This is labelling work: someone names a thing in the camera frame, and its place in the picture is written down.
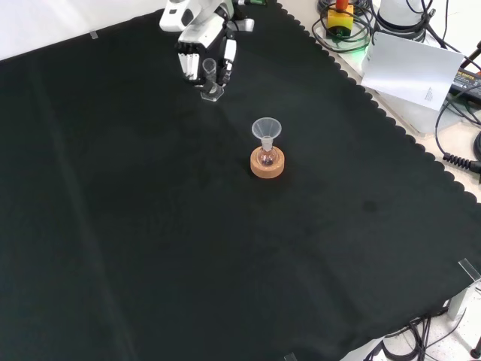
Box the black coiled cable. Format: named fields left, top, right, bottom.
left=435, top=93, right=481, bottom=175

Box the yellow stop button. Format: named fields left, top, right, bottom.
left=325, top=0, right=355, bottom=39

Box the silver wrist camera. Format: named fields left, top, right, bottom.
left=229, top=17, right=256, bottom=34

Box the glass round-bottom flask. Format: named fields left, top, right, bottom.
left=256, top=137, right=279, bottom=168

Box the cork ring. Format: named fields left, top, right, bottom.
left=250, top=145, right=286, bottom=180

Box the black tripod leg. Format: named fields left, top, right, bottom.
left=461, top=38, right=481, bottom=73

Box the aluminium frame post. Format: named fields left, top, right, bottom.
left=446, top=279, right=481, bottom=321

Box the clear graduated cylinder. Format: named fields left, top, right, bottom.
left=200, top=58, right=225, bottom=102

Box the black cloth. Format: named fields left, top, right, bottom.
left=0, top=0, right=481, bottom=361

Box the clear plastic funnel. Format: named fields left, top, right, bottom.
left=251, top=117, right=280, bottom=150

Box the white paper sheet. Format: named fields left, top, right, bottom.
left=361, top=31, right=466, bottom=112

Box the black power adapter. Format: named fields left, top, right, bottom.
left=448, top=68, right=481, bottom=97

